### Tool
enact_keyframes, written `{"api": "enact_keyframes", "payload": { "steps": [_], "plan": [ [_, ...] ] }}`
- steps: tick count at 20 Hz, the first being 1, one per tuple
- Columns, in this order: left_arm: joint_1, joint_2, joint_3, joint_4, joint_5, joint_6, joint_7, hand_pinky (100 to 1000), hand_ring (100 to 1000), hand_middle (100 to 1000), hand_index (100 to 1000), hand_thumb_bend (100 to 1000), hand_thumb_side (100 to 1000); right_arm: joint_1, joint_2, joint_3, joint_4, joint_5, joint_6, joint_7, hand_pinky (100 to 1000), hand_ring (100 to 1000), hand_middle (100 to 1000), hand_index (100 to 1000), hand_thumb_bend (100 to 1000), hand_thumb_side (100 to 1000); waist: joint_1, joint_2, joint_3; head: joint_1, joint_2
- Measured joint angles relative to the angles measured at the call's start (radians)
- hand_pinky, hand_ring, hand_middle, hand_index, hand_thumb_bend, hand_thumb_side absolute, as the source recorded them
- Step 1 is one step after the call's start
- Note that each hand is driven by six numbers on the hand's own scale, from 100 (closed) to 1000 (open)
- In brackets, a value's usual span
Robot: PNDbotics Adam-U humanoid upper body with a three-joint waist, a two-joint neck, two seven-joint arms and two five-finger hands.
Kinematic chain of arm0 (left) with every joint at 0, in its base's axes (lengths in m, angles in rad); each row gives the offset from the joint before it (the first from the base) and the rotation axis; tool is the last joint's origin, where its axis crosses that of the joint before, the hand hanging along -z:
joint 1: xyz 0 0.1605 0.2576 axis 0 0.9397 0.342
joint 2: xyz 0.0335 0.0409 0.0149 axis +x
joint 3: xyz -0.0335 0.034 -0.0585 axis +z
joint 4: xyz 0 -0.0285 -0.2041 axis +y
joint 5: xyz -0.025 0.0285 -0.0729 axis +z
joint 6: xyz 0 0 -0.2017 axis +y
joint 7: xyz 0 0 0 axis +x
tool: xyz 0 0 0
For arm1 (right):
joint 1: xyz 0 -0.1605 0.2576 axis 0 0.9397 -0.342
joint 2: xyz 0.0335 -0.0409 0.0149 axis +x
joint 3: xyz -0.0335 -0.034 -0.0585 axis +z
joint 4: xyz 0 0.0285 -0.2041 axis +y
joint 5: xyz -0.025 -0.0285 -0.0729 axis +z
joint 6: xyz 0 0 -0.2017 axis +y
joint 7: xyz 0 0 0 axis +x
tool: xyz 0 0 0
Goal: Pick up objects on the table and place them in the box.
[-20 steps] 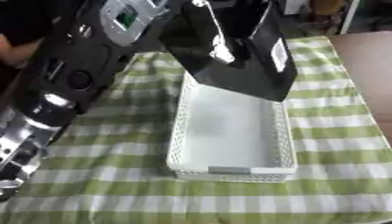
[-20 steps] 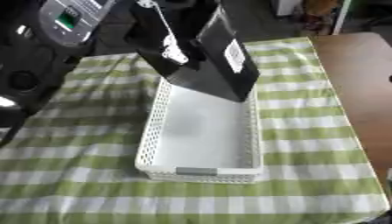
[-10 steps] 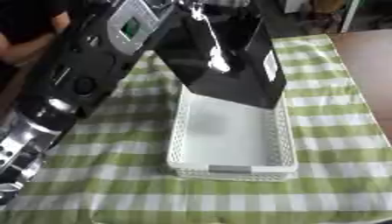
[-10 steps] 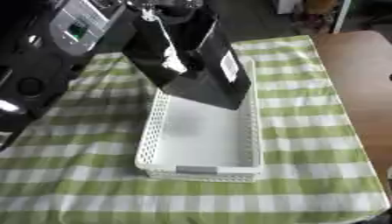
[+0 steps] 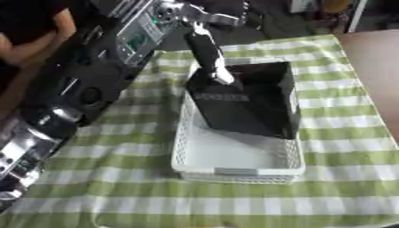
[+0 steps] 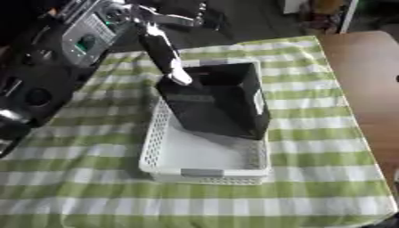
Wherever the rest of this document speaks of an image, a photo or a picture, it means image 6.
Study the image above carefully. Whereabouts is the black box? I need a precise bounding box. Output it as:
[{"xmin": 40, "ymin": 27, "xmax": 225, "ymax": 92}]
[{"xmin": 154, "ymin": 61, "xmax": 273, "ymax": 141}]

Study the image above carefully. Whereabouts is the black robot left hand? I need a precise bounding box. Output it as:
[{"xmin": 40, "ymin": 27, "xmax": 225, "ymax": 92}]
[{"xmin": 134, "ymin": 21, "xmax": 195, "ymax": 87}]

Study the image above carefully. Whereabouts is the white perforated plastic basket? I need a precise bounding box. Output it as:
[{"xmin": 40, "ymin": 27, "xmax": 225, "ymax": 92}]
[{"xmin": 137, "ymin": 58, "xmax": 274, "ymax": 187}]

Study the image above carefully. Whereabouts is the white upright post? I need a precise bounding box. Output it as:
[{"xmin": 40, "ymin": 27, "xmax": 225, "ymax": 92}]
[{"xmin": 337, "ymin": 0, "xmax": 362, "ymax": 34}]

